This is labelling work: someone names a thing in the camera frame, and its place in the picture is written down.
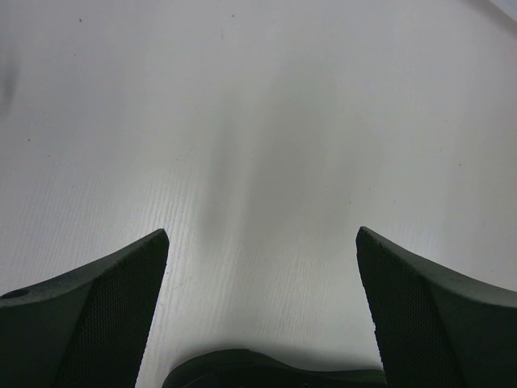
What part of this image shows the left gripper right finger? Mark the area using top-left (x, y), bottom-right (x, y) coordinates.
top-left (355, 227), bottom-right (516, 387)

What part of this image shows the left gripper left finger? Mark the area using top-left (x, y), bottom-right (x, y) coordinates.
top-left (1, 229), bottom-right (169, 387)

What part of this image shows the black canvas sneaker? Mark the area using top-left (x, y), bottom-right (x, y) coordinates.
top-left (163, 349), bottom-right (388, 388)

